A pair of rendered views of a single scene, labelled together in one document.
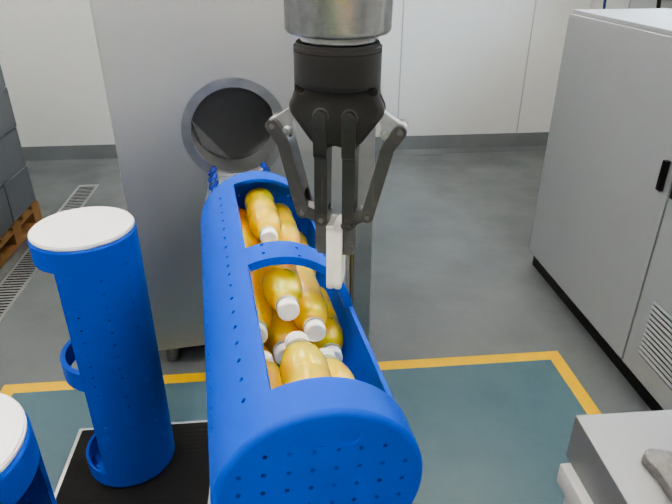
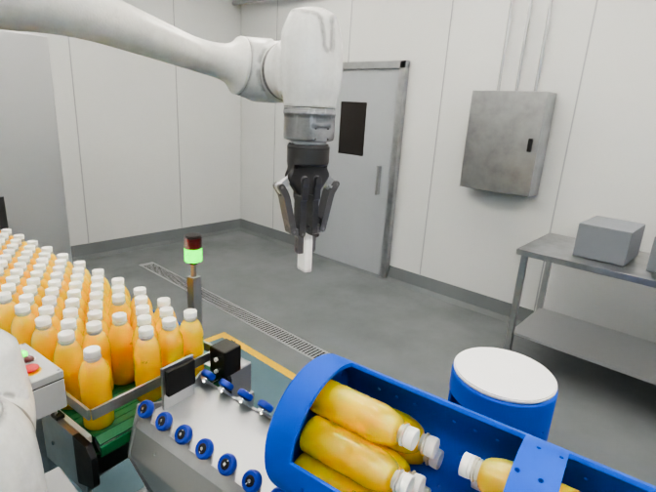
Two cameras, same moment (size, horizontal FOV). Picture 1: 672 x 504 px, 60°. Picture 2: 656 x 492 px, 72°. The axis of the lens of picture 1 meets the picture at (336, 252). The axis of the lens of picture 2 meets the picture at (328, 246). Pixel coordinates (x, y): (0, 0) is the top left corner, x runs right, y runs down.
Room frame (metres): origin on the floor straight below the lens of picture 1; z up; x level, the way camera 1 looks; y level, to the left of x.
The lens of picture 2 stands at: (1.14, -0.52, 1.72)
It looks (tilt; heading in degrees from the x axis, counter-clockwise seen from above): 17 degrees down; 137
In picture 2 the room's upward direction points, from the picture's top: 3 degrees clockwise
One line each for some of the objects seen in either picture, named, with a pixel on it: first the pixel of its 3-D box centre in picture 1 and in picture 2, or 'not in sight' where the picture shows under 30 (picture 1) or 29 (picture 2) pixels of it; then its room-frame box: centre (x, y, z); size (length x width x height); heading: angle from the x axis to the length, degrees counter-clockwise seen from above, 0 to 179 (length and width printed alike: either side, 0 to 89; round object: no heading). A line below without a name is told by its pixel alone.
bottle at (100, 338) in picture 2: not in sight; (97, 359); (-0.12, -0.21, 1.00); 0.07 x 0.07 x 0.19
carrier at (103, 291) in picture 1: (110, 354); not in sight; (1.48, 0.71, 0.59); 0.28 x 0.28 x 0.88
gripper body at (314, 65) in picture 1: (337, 93); (307, 168); (0.52, 0.00, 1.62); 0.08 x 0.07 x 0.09; 81
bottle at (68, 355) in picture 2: not in sight; (70, 371); (-0.11, -0.29, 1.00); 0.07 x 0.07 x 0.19
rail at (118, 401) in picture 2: not in sight; (161, 380); (0.03, -0.09, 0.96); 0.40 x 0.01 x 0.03; 102
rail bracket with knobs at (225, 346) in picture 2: not in sight; (224, 359); (0.02, 0.11, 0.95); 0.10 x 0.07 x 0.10; 102
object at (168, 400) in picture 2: not in sight; (180, 383); (0.11, -0.07, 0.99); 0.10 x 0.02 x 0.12; 102
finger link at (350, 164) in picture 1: (350, 167); (300, 206); (0.52, -0.01, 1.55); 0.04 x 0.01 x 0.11; 171
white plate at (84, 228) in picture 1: (82, 227); not in sight; (1.48, 0.71, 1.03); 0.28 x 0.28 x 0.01
